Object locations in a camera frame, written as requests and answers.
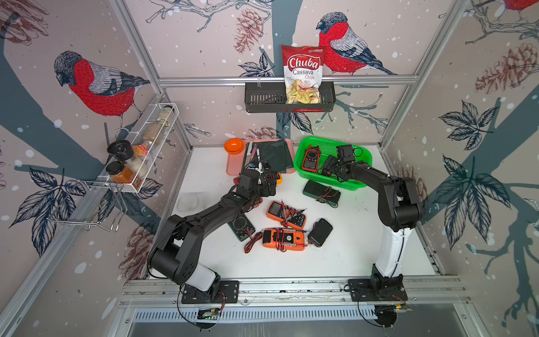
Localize black multimeter red leads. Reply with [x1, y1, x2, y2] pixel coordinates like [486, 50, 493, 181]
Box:
[318, 155, 339, 177]

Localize red clamp multimeter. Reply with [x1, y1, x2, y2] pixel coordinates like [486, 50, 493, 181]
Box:
[301, 146, 321, 174]

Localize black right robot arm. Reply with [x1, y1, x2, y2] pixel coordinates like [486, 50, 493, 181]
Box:
[333, 145, 423, 293]

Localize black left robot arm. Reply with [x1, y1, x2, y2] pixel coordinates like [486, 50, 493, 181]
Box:
[147, 161, 277, 299]

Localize green plastic basket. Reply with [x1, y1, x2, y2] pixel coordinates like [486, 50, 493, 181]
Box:
[293, 136, 366, 191]

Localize green-edged black multimeter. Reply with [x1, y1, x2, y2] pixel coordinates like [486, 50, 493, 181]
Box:
[227, 215, 256, 242]

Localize orange clamp multimeter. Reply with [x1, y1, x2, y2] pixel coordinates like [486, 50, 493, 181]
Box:
[244, 227, 307, 254]

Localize dark green cloth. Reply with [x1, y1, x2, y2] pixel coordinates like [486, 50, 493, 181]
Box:
[244, 139, 293, 174]

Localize pink cutting board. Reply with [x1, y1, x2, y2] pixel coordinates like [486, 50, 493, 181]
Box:
[226, 139, 296, 176]

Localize orange bowl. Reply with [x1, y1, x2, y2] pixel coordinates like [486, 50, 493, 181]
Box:
[224, 138, 245, 155]

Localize clear plastic cup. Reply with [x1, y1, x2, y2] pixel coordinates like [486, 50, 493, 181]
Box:
[175, 192, 204, 213]

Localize chuba cassava chips bag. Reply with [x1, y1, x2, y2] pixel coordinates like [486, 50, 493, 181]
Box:
[282, 46, 325, 104]

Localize black-lid spice jar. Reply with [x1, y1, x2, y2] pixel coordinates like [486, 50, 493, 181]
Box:
[107, 140, 135, 161]

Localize amber spice jar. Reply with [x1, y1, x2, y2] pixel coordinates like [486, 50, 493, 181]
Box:
[105, 161, 142, 188]

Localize black wall basket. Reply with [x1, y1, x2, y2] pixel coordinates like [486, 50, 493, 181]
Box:
[244, 82, 336, 113]

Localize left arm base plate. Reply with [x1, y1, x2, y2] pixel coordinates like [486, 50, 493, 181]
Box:
[181, 280, 239, 304]

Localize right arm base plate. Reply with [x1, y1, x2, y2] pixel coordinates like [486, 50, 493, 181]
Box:
[347, 277, 408, 302]

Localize white wire spice rack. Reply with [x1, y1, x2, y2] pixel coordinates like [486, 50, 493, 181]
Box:
[95, 103, 178, 193]

